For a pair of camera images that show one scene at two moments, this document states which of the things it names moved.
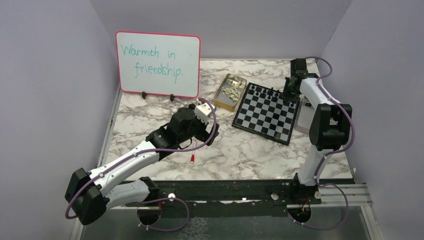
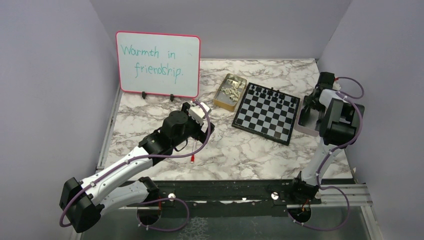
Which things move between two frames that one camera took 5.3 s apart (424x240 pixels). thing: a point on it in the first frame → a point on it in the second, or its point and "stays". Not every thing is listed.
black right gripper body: [290, 93] → [312, 103]
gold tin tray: [228, 90] stays
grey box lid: [305, 116] stays
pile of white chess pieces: [234, 91] stays
